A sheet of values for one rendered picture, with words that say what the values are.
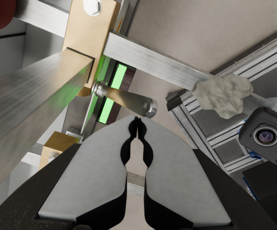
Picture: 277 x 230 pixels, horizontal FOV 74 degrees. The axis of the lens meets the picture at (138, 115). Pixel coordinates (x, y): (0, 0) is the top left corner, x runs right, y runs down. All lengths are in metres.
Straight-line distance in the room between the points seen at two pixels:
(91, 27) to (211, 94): 0.19
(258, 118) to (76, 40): 0.23
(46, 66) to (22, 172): 0.68
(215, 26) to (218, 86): 0.92
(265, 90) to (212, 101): 0.87
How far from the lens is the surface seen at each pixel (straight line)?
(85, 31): 0.26
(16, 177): 0.88
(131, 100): 0.15
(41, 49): 0.57
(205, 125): 1.12
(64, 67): 0.20
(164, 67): 0.27
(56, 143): 0.37
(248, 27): 1.26
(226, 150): 1.28
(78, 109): 0.49
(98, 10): 0.24
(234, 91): 0.30
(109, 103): 0.47
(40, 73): 0.18
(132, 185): 0.40
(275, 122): 0.23
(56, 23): 0.28
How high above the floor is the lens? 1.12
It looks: 62 degrees down
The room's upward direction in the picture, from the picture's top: 178 degrees counter-clockwise
